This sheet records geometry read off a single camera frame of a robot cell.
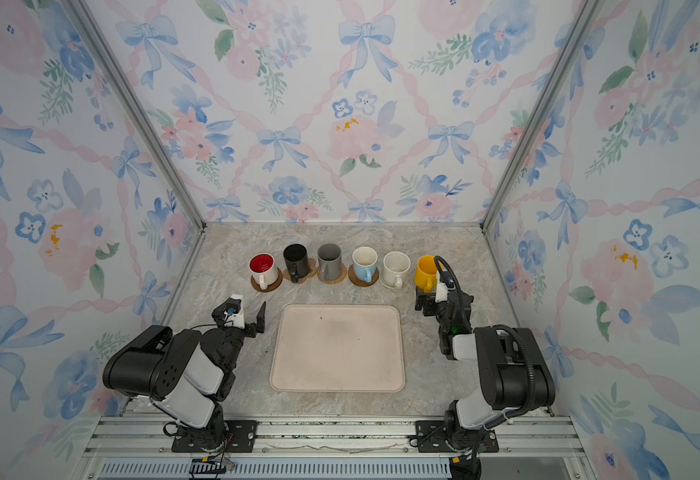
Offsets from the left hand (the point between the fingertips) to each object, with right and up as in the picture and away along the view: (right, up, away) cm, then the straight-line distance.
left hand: (247, 299), depth 87 cm
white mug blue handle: (+35, +11, +12) cm, 38 cm away
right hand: (+56, +3, +7) cm, 57 cm away
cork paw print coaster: (+16, +7, +19) cm, 26 cm away
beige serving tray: (+26, -15, +1) cm, 30 cm away
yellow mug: (+54, +7, +8) cm, 55 cm away
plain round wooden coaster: (+33, +4, +14) cm, 36 cm away
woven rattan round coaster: (+25, +4, +16) cm, 30 cm away
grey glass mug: (+24, +11, +8) cm, 27 cm away
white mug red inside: (+1, +8, +13) cm, 15 cm away
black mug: (+13, +11, +11) cm, 20 cm away
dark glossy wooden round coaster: (+3, +2, +13) cm, 13 cm away
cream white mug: (+45, +9, +14) cm, 48 cm away
